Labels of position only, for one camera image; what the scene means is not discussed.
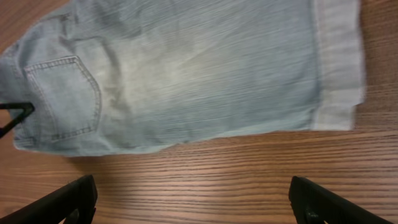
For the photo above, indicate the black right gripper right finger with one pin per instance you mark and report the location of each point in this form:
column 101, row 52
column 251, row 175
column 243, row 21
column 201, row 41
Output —
column 311, row 203

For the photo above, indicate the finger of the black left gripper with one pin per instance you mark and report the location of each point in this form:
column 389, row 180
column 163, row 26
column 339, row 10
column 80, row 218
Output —
column 25, row 108

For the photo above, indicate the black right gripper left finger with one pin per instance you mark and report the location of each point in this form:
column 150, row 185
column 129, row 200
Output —
column 72, row 203

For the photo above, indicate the light blue denim shorts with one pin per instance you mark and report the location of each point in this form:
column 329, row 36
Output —
column 130, row 77

